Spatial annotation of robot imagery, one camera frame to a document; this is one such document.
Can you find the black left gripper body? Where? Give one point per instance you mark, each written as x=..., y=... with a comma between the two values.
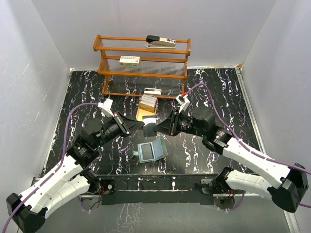
x=113, y=129

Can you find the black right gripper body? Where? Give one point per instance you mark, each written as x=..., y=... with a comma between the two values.
x=181, y=124

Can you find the black white credit card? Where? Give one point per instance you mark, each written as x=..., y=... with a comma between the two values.
x=149, y=124

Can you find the mint green card holder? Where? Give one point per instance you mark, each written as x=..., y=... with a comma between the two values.
x=158, y=147

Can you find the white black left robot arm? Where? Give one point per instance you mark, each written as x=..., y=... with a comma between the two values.
x=71, y=176

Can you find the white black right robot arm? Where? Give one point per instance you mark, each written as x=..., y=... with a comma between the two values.
x=284, y=185

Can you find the beige oval card tray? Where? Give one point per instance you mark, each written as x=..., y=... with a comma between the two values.
x=141, y=113

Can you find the stack of credit cards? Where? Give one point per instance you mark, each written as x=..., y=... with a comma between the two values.
x=148, y=103

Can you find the wooden three-tier shelf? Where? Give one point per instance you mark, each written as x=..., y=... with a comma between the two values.
x=165, y=69

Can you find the black front base bar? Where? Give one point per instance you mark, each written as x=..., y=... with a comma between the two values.
x=176, y=188

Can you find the white red staples box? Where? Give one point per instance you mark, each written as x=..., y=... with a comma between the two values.
x=129, y=61

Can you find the black grey stapler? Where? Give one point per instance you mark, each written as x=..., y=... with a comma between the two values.
x=156, y=42

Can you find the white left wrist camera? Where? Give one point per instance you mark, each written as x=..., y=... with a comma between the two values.
x=106, y=108

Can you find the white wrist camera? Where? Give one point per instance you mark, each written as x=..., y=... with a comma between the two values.
x=183, y=101
x=106, y=108

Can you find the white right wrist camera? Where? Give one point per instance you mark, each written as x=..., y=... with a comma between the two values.
x=183, y=101

